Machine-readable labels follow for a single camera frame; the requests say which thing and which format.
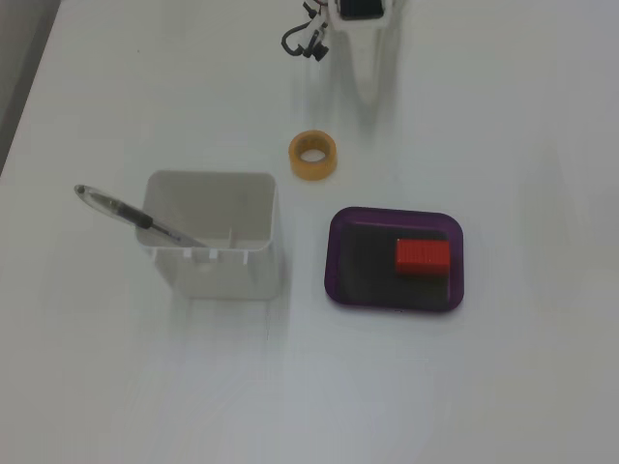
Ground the small black camera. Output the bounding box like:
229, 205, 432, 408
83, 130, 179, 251
303, 29, 331, 62

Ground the purple plastic tray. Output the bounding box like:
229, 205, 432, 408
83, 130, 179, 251
322, 206, 465, 316

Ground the black cable loop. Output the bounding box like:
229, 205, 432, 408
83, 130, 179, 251
280, 21, 316, 57

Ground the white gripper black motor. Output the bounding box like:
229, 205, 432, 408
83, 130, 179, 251
330, 0, 391, 117

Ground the clear black ballpoint pen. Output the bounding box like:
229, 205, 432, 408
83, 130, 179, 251
74, 184, 211, 249

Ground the white plastic box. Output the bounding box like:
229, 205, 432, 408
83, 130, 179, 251
134, 169, 283, 302

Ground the yellow tape roll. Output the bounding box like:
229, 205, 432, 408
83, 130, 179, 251
288, 130, 338, 183

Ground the red ribbed block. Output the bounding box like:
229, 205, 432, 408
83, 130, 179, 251
395, 238, 452, 277

